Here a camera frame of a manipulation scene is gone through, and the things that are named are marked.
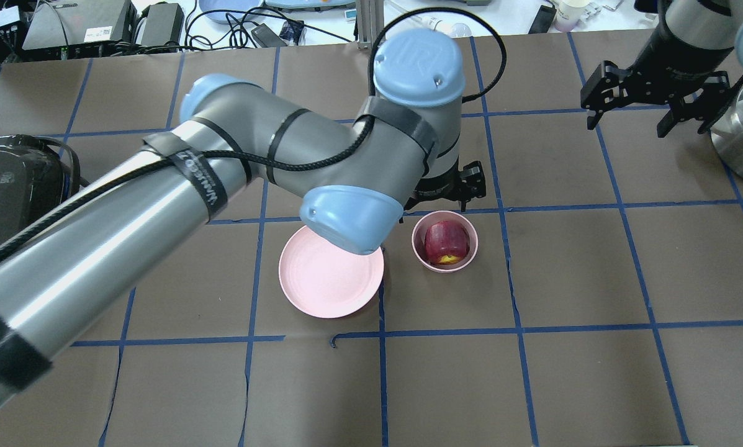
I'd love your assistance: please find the red apple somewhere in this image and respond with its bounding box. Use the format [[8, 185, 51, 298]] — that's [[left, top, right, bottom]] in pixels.
[[423, 220, 470, 266]]

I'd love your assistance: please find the black phone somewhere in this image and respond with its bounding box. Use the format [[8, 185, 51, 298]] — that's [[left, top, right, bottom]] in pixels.
[[528, 5, 557, 34]]

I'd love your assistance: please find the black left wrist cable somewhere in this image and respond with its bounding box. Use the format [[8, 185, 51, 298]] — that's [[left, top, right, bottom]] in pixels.
[[0, 6, 508, 280]]

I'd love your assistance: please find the dark grey rice cooker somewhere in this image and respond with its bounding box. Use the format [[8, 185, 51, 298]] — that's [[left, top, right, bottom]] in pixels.
[[0, 135, 89, 245]]

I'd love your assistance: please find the small pink bowl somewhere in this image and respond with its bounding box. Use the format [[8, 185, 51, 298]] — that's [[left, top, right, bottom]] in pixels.
[[411, 211, 479, 273]]

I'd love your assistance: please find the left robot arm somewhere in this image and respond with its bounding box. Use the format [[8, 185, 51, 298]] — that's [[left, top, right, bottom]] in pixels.
[[0, 29, 474, 408]]

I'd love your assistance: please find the grey equipment box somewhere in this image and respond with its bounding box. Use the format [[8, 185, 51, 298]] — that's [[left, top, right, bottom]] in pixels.
[[22, 1, 137, 52]]

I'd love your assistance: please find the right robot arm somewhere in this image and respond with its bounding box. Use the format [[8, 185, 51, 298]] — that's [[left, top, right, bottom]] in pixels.
[[579, 1, 743, 138]]

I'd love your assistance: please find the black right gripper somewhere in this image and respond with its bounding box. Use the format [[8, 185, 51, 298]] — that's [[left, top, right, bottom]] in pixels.
[[579, 60, 743, 138]]

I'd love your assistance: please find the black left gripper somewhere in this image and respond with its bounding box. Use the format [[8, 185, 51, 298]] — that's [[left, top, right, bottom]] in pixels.
[[403, 156, 487, 212]]

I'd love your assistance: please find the large pink plate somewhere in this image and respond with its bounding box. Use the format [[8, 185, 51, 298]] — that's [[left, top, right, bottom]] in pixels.
[[278, 226, 384, 319]]

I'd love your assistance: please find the white paper cup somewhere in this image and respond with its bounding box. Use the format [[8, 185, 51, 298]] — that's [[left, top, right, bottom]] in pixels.
[[554, 0, 592, 33]]

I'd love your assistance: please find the aluminium frame post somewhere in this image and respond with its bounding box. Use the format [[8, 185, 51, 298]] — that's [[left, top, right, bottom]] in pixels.
[[355, 0, 385, 49]]

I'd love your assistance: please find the black power adapter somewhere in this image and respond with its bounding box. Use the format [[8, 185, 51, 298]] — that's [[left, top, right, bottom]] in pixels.
[[250, 24, 288, 48]]

